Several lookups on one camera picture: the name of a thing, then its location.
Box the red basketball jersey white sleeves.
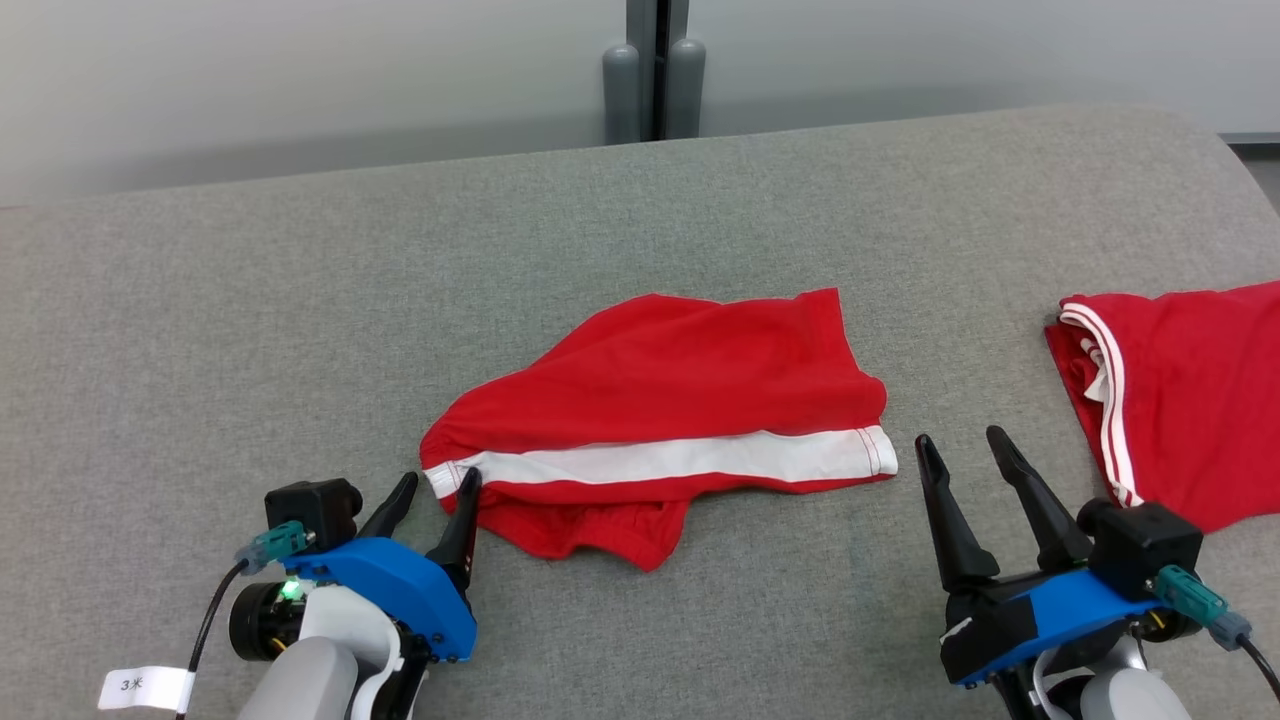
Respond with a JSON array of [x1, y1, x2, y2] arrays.
[[1045, 282, 1280, 534]]

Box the grey metal partition post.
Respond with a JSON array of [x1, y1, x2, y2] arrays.
[[626, 0, 691, 141]]

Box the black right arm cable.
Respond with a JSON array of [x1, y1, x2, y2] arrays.
[[1153, 565, 1280, 701]]

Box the white cable label tag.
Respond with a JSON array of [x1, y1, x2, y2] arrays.
[[98, 666, 196, 712]]

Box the red shorts white stripe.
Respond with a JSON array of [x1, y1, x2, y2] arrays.
[[420, 288, 899, 573]]

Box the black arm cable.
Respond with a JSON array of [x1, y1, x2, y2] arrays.
[[1153, 565, 1280, 701], [175, 522, 309, 720]]

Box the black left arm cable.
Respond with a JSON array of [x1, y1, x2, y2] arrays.
[[175, 522, 309, 720]]

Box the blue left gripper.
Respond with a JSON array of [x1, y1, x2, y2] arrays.
[[283, 468, 483, 663]]

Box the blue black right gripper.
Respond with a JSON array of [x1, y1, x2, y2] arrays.
[[915, 426, 1161, 691]]

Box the grey cylindrical post bumper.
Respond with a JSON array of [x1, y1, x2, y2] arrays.
[[602, 44, 641, 145], [666, 38, 707, 139]]

